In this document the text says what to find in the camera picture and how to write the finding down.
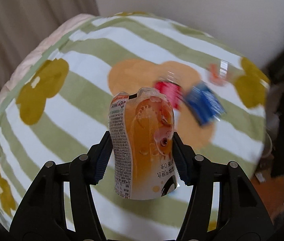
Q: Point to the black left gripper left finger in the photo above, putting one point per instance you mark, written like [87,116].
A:
[58,205]

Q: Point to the beige curtain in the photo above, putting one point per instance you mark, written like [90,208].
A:
[25,23]

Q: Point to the clear cup orange print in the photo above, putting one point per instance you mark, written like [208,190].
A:
[220,74]

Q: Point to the orange labelled plastic cup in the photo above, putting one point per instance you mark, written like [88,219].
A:
[141,127]

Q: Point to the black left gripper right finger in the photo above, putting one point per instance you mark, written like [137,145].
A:
[241,212]

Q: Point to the green striped flower blanket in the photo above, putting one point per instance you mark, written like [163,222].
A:
[60,107]

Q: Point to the dark blue labelled cup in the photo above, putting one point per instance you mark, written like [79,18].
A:
[203,104]

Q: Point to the red labelled plastic cup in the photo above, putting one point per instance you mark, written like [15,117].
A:
[172,91]

